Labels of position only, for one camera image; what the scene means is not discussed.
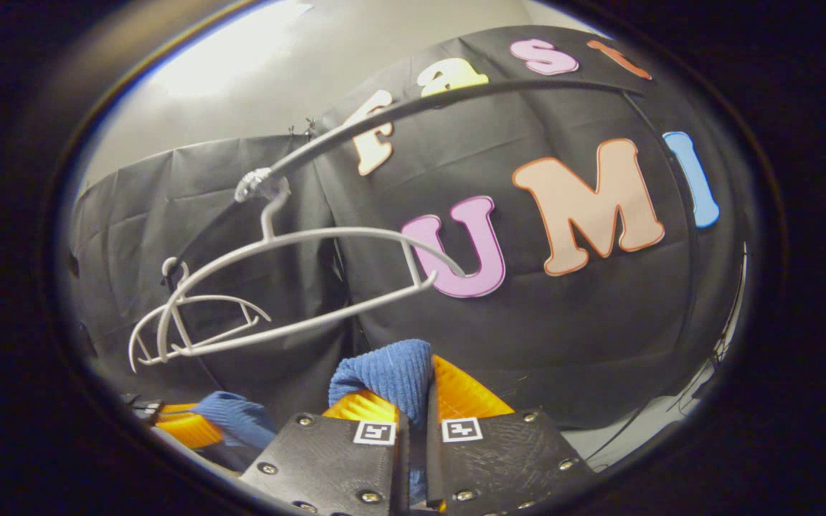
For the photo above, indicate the blue jacket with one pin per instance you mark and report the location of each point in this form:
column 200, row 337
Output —
column 384, row 373

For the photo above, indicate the black clothes rack rail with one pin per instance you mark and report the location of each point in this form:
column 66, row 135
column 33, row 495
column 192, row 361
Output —
column 563, row 82

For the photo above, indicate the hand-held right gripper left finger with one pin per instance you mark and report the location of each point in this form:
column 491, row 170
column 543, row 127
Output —
column 403, row 459

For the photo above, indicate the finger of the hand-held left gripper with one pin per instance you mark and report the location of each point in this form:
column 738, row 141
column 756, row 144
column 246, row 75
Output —
column 183, row 426

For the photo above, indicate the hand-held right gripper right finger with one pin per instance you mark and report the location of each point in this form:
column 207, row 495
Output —
column 433, row 459

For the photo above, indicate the white hanger with taped hook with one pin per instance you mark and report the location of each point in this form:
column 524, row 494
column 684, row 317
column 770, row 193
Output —
column 327, row 231

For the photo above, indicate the white plastic hanger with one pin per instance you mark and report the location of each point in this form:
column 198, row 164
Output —
column 216, row 297

